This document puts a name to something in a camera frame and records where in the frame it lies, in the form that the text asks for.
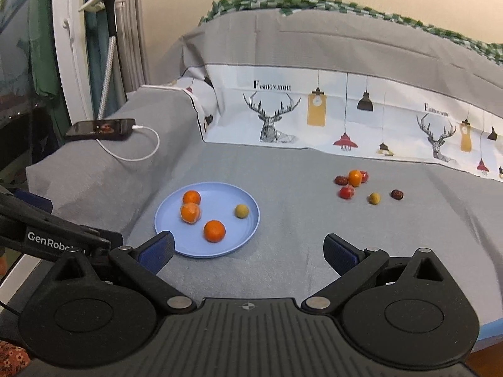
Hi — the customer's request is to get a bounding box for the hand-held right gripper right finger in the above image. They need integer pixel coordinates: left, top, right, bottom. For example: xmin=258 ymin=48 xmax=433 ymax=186
xmin=302 ymin=233 xmax=452 ymax=311

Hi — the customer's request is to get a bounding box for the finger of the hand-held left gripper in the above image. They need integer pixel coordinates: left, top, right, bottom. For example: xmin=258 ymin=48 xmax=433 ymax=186
xmin=0 ymin=203 xmax=123 ymax=262
xmin=0 ymin=189 xmax=53 ymax=213

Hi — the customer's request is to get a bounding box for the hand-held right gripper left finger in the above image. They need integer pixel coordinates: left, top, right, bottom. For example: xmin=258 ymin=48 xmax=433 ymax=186
xmin=47 ymin=231 xmax=197 ymax=315

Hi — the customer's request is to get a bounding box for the light blue plate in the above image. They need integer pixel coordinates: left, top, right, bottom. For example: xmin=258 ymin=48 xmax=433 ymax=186
xmin=154 ymin=182 xmax=261 ymax=259

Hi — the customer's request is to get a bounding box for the plastic-wrapped orange mandarin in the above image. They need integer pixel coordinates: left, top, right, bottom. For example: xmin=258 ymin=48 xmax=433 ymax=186
xmin=180 ymin=203 xmax=202 ymax=224

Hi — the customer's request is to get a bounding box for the black smartphone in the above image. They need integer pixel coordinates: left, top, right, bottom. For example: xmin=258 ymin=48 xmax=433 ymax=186
xmin=64 ymin=118 xmax=136 ymax=142

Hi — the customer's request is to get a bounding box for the deer and lamp printed cloth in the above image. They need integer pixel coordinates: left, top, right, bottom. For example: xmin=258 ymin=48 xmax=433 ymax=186
xmin=173 ymin=63 xmax=503 ymax=183

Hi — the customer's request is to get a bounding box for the floral cloth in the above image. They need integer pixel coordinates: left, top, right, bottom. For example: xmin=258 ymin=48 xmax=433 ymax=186
xmin=0 ymin=340 xmax=32 ymax=377

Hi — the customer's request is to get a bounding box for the teal curtain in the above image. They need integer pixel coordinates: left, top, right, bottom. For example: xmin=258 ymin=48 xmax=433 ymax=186
xmin=84 ymin=6 xmax=119 ymax=120

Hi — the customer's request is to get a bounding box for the green curtain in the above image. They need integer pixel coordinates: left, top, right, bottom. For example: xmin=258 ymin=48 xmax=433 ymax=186
xmin=28 ymin=0 xmax=60 ymax=98

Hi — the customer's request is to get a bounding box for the grey curtain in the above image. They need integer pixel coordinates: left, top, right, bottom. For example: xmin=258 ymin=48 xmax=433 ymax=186
xmin=116 ymin=0 xmax=152 ymax=103

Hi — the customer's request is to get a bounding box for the gooseneck phone holder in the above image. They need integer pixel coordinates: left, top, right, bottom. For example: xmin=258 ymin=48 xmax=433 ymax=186
xmin=87 ymin=0 xmax=119 ymax=122

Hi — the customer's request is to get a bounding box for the white charging cable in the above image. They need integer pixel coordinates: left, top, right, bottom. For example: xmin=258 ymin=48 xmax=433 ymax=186
xmin=96 ymin=125 xmax=160 ymax=162

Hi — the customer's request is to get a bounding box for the white curved frame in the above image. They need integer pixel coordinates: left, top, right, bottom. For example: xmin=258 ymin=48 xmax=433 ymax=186
xmin=51 ymin=0 xmax=96 ymax=126

